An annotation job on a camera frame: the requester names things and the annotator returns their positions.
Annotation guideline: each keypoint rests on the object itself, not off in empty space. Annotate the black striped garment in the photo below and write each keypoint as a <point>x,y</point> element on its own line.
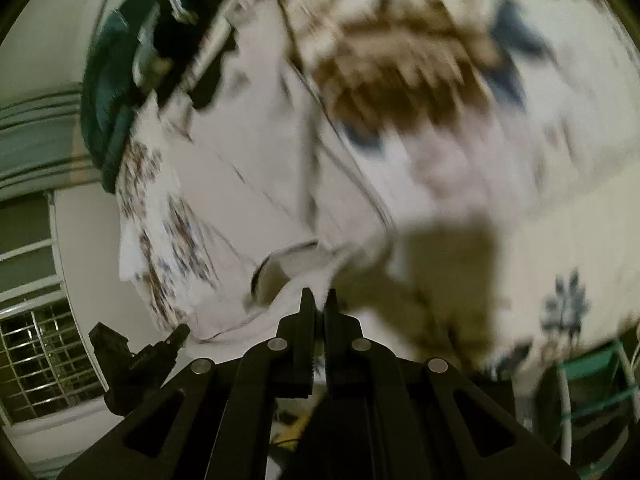
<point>169,38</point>

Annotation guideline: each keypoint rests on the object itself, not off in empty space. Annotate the floral bed sheet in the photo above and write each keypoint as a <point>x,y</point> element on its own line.
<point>502,137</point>

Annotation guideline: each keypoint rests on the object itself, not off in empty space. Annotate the grey-green striped curtain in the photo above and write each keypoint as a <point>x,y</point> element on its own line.
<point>41,144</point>

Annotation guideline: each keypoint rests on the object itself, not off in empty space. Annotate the dark green folded blanket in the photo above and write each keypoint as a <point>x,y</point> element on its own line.
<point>110,98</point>

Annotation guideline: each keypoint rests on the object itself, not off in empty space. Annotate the white printed shirt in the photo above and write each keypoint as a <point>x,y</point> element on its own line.
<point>237,193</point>

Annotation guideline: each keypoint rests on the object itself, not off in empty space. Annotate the window with metal grille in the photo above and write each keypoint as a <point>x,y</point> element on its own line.
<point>45,367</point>

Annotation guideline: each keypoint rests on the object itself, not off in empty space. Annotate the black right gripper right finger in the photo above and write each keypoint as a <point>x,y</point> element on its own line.
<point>409,420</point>

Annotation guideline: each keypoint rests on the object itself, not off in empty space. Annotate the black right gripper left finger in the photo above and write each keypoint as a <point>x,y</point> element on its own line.
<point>211,420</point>

